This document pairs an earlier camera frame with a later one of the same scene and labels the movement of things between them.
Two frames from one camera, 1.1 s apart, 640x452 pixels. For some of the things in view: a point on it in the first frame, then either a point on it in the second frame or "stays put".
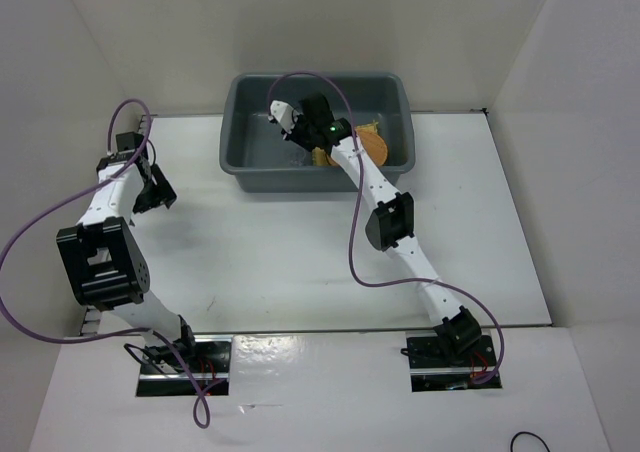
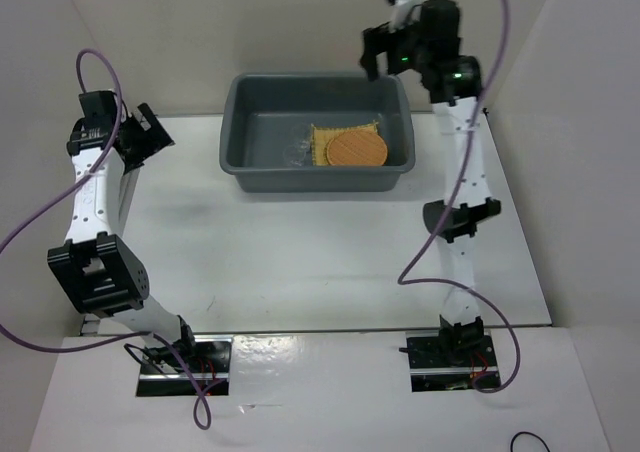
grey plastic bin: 257,157 stays put
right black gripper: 293,136 -> 380,39
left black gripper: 162,193 -> 155,138
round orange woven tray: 373,146 stays put
